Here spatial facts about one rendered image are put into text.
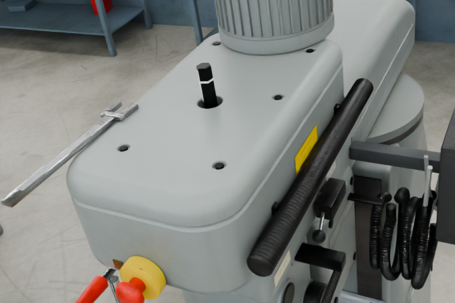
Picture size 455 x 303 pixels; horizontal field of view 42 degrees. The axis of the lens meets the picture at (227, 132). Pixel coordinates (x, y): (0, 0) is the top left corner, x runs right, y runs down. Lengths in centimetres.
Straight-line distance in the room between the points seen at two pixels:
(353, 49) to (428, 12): 405
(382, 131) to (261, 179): 66
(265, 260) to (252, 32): 40
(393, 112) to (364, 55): 21
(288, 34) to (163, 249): 41
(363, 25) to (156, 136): 69
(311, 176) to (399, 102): 66
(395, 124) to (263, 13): 54
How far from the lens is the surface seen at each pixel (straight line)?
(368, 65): 125
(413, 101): 146
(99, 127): 84
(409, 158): 115
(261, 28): 95
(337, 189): 99
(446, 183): 106
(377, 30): 136
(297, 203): 78
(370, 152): 116
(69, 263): 358
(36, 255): 373
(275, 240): 73
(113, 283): 141
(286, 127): 79
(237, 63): 95
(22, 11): 712
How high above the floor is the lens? 231
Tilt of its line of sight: 32 degrees down
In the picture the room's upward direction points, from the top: 10 degrees counter-clockwise
